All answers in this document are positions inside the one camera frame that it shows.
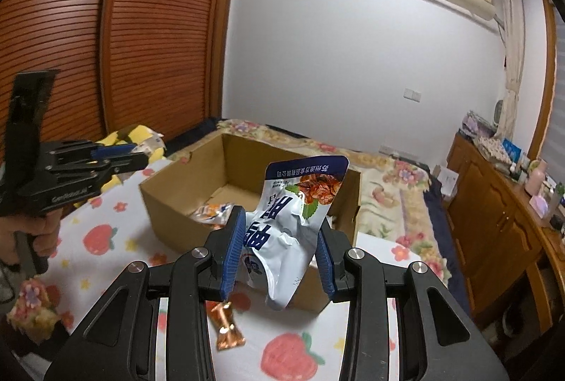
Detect cream curtain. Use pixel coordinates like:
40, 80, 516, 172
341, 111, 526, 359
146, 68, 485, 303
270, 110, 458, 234
499, 0, 528, 139

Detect white and blue snack pouch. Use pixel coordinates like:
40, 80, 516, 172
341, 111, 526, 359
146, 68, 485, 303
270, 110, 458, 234
240, 156, 350, 311

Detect dark blue bed sheet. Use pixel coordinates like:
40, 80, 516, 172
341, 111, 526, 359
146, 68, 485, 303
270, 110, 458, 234
421, 178, 475, 315

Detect grey window blind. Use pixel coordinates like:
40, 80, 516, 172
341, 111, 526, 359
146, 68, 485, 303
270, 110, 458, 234
545, 19, 565, 187

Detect yellow plush toy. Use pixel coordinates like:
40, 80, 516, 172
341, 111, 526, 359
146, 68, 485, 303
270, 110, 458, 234
90, 124, 166, 192

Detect strawberry print tablecloth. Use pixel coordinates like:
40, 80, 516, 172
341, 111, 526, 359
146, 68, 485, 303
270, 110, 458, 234
9, 156, 446, 381

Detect silver orange print snack pouch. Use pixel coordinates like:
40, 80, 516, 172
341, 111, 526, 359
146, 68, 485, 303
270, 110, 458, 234
191, 201, 234, 229

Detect orange wrapped snack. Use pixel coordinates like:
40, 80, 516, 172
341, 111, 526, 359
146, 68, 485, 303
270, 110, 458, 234
207, 299, 245, 352

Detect white paper box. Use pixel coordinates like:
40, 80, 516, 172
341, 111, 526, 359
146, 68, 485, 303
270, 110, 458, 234
435, 166, 460, 198

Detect brown cardboard box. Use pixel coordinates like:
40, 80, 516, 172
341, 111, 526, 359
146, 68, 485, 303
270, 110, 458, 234
139, 132, 363, 313

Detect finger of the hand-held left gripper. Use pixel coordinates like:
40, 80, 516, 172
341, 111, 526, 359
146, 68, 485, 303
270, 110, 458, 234
108, 151, 149, 175
90, 144, 138, 159

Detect pink bottle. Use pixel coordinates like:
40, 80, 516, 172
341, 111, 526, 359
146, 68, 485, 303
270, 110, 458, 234
525, 159, 549, 194

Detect wooden slatted wardrobe door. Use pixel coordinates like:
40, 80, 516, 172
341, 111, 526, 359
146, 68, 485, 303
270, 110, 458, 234
0, 0, 232, 152

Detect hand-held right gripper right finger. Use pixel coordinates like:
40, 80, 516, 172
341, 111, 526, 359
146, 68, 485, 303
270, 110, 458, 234
315, 217, 510, 381

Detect wooden side cabinet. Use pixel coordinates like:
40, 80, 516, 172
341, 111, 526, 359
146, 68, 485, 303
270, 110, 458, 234
446, 131, 565, 320

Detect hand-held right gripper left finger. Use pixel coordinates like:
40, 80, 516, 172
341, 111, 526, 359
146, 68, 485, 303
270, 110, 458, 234
42, 205, 247, 381

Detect small white fan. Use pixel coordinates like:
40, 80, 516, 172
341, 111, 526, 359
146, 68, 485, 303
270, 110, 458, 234
493, 99, 508, 128

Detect pink tissue box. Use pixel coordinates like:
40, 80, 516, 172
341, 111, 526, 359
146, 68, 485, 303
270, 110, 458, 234
530, 195, 552, 216

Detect person's left hand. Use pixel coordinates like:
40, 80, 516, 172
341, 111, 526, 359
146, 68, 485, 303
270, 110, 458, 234
0, 211, 60, 267

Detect patterned fabric pile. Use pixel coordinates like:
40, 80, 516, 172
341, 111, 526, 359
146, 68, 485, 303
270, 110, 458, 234
461, 111, 508, 170

